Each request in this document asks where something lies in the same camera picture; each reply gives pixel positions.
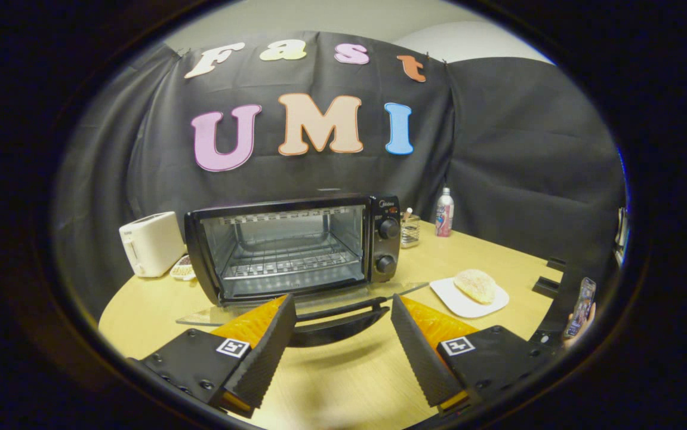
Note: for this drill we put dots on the white bottle pink label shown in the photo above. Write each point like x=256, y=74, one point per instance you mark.
x=444, y=215

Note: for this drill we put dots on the white square plate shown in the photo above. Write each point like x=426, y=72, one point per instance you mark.
x=459, y=301

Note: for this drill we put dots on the glass jar with utensils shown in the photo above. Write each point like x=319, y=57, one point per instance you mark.
x=410, y=233

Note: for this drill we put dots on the round breaded bun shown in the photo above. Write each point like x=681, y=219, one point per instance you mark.
x=476, y=286

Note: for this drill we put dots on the white divided grain dish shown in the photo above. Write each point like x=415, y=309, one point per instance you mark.
x=183, y=270

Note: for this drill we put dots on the black backdrop cloth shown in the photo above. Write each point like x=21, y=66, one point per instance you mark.
x=498, y=137

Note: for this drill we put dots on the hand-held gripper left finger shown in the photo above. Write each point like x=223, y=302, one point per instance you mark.
x=265, y=358

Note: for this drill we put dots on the white bread toaster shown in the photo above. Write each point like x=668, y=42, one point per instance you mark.
x=152, y=245

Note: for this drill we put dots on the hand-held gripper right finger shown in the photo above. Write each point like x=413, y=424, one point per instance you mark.
x=418, y=358

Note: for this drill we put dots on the black table edge bracket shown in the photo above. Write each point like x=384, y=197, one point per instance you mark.
x=555, y=264
x=546, y=288

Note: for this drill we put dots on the black toaster oven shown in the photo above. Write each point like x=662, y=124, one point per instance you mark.
x=386, y=245

